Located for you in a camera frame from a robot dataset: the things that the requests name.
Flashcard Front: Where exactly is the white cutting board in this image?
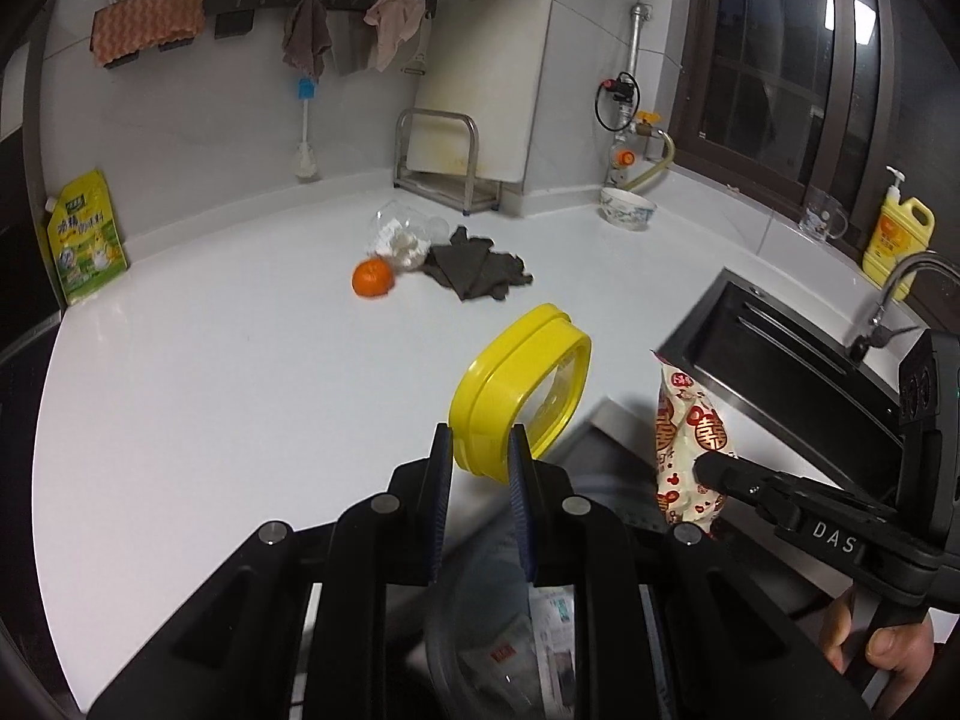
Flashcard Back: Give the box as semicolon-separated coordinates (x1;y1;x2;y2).
409;0;556;185

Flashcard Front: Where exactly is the dark framed window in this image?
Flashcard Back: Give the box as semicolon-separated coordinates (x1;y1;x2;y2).
667;0;960;241

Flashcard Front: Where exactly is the person's right hand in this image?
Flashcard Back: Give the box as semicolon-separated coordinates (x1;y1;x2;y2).
817;589;938;720

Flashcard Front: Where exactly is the black gas regulator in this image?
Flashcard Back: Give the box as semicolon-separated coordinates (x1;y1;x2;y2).
595;73;642;132

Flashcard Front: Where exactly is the clear crumpled plastic bag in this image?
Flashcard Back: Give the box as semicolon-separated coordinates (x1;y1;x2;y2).
365;200;451;275

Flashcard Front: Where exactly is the yellow detergent pump bottle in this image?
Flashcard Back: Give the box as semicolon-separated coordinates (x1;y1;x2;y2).
861;165;937;288

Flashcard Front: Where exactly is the yellow green refill pouch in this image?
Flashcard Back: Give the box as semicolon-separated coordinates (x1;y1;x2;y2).
45;169;130;307

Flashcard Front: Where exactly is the orange fruit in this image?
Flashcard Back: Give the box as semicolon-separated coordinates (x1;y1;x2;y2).
351;258;396;299

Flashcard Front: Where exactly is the yellow plastic lid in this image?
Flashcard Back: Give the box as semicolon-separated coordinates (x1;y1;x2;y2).
448;303;593;482

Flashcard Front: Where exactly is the brown hanging rag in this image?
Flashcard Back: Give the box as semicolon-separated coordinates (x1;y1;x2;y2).
281;0;333;80

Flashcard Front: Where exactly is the orange sponge cloth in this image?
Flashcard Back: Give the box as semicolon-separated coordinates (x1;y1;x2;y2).
90;0;209;67

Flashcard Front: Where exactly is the dark grey cloth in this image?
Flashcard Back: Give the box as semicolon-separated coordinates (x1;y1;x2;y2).
420;225;535;305

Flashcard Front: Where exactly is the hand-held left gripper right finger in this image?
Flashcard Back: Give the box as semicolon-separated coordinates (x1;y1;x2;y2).
506;424;878;720

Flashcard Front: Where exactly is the yellow gas hose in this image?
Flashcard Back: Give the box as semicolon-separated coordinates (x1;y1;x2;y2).
626;131;676;192

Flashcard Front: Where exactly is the red white snack packet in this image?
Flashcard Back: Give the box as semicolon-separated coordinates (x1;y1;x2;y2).
651;351;742;537

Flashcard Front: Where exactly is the dark kitchen sink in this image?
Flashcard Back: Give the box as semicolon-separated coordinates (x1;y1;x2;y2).
651;266;931;511

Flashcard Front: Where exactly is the red label bread packet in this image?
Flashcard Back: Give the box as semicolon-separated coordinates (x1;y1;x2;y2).
457;634;541;720

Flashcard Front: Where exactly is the pink hanging rag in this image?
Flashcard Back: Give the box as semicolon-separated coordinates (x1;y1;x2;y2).
364;0;427;74

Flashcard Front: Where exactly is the metal board rack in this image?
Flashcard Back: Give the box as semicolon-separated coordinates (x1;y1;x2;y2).
392;108;505;212

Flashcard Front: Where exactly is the clear glass mug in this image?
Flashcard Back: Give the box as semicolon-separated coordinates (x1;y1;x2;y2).
797;184;850;241

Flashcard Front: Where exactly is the grey perforated waste bin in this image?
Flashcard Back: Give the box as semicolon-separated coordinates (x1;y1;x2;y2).
409;495;676;720

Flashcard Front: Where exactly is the metal faucet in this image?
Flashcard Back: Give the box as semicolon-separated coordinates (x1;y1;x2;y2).
847;251;960;361

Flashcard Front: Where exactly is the blue handled dish brush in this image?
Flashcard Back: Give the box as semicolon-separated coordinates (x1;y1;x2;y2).
294;75;322;181

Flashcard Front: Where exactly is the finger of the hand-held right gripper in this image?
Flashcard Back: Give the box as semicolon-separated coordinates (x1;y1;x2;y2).
694;450;807;533

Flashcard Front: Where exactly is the metal gas pipe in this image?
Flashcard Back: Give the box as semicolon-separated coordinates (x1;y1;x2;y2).
611;4;655;188

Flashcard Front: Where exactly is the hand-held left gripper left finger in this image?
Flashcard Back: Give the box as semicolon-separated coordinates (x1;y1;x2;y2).
88;422;456;720

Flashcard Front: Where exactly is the white patterned bowl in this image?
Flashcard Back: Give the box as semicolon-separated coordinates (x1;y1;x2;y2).
599;187;659;233

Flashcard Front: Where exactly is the black range hood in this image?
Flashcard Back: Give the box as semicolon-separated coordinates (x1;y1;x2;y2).
0;45;61;308

